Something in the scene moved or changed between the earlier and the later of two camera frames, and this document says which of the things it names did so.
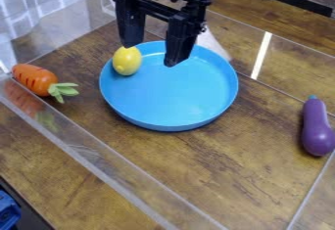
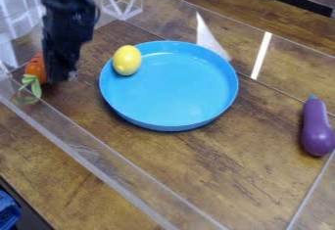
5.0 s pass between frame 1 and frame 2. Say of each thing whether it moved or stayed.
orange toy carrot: moved
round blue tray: stayed
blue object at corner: stayed
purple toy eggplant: stayed
